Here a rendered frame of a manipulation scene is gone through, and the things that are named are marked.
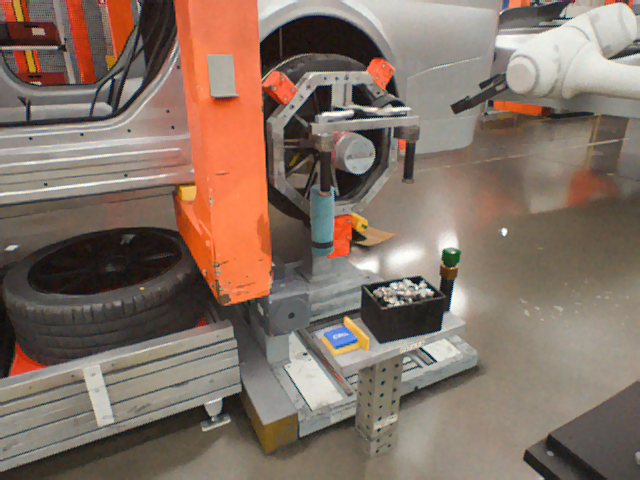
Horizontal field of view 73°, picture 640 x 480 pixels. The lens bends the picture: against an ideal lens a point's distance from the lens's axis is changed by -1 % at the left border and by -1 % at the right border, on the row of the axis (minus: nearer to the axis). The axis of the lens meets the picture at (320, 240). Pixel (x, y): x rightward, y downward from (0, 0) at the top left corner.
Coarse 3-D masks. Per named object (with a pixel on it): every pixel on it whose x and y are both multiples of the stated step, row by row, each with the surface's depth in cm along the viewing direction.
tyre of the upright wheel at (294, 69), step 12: (300, 60) 156; (312, 60) 155; (324, 60) 157; (336, 60) 159; (348, 60) 162; (264, 72) 166; (288, 72) 153; (300, 72) 155; (264, 96) 153; (264, 108) 154; (276, 108) 156; (264, 120) 155; (264, 132) 157; (276, 192) 168; (276, 204) 170; (288, 204) 172; (300, 216) 177
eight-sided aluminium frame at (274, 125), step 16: (304, 80) 151; (320, 80) 150; (336, 80) 154; (352, 80) 156; (368, 80) 159; (304, 96) 150; (368, 96) 167; (288, 112) 150; (272, 128) 149; (384, 128) 175; (272, 144) 152; (384, 144) 178; (272, 160) 155; (384, 160) 181; (272, 176) 158; (384, 176) 178; (288, 192) 161; (368, 192) 178; (304, 208) 166; (336, 208) 173; (352, 208) 178
